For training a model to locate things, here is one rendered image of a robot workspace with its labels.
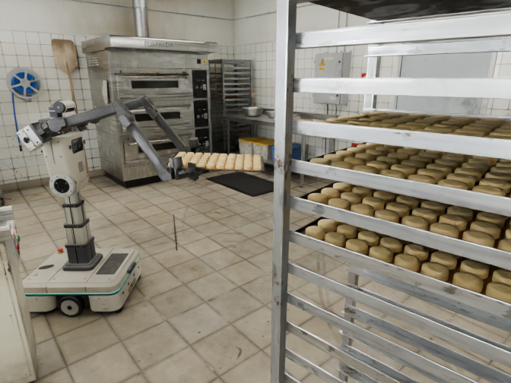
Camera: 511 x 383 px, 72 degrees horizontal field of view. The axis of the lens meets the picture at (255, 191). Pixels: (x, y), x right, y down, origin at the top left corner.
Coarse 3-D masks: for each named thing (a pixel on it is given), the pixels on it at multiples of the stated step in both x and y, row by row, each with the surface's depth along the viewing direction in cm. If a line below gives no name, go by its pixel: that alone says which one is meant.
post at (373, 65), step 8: (376, 24) 102; (368, 64) 107; (376, 64) 105; (368, 72) 107; (376, 72) 106; (368, 96) 109; (376, 96) 110; (368, 104) 110; (352, 280) 129; (352, 304) 131; (352, 320) 134; (344, 336) 137; (344, 376) 142
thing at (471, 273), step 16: (320, 224) 92; (336, 224) 92; (336, 240) 83; (352, 240) 83; (368, 240) 84; (384, 240) 83; (400, 240) 83; (384, 256) 76; (400, 256) 76; (416, 256) 77; (432, 256) 76; (448, 256) 76; (432, 272) 69; (448, 272) 70; (464, 272) 69; (480, 272) 70; (496, 272) 69; (480, 288) 66; (496, 288) 64
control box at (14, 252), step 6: (12, 222) 173; (12, 228) 166; (12, 234) 160; (12, 240) 158; (12, 246) 158; (12, 252) 159; (18, 252) 168; (12, 258) 160; (18, 258) 164; (12, 264) 160
